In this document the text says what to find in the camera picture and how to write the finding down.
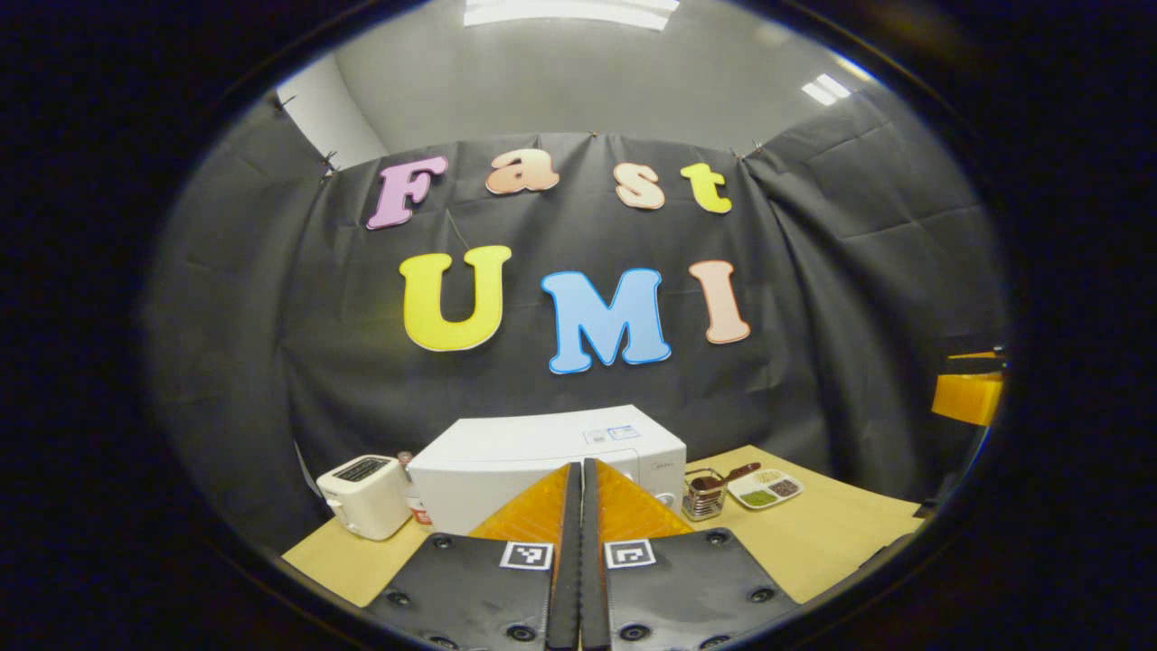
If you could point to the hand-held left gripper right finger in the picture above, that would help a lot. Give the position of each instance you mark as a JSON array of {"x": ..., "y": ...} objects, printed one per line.
[{"x": 592, "y": 561}]

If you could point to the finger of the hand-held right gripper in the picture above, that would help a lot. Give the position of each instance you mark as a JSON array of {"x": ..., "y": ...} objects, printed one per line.
[
  {"x": 967, "y": 398},
  {"x": 976, "y": 358}
]

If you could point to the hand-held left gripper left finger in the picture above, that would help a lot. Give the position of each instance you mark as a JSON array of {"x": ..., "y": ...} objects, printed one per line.
[{"x": 565, "y": 561}]

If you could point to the white microwave oven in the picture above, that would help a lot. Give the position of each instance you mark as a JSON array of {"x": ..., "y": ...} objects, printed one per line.
[{"x": 506, "y": 452}]

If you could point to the white divided dish of beans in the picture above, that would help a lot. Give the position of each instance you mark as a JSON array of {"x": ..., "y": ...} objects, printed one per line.
[{"x": 743, "y": 486}]

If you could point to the white toaster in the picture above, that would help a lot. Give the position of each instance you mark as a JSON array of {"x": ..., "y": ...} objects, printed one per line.
[{"x": 362, "y": 502}]

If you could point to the small ceiling light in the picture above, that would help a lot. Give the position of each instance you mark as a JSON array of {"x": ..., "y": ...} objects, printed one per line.
[{"x": 825, "y": 89}]

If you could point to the large ceiling light panel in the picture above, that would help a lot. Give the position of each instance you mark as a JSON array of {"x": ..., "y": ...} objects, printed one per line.
[{"x": 569, "y": 13}]

